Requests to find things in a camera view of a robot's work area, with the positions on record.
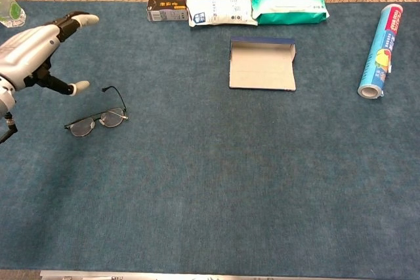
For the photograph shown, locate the green wet wipes pack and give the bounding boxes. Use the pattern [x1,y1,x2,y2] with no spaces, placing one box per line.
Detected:
[251,0,330,26]

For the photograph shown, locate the open cardboard box, blue outside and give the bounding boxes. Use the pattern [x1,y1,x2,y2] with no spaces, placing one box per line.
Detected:
[228,36,298,91]

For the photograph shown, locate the thin metal-frame eyeglasses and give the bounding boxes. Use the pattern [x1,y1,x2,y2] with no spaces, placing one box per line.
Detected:
[64,85,129,138]

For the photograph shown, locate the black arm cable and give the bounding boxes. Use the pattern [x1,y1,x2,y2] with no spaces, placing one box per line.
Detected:
[0,113,19,144]

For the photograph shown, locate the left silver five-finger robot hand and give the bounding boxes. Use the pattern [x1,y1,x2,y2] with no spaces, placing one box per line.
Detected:
[0,11,100,96]

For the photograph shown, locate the clear bottle with green label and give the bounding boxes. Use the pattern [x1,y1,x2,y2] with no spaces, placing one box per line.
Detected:
[0,0,27,28]

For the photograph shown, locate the blue cling film roll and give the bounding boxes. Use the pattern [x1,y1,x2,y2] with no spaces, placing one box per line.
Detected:
[357,3,404,100]

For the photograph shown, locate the aluminium table edge rail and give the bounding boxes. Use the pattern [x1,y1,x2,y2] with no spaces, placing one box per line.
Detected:
[39,270,420,280]

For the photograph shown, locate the small black carton box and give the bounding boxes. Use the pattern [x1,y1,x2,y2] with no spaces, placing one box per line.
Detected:
[146,0,190,22]

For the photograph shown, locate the white plastic wipes pack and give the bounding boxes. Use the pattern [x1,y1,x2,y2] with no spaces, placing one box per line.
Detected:
[186,0,259,28]

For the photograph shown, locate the blue felt table cloth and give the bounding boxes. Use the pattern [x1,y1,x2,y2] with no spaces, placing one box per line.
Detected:
[0,0,420,274]

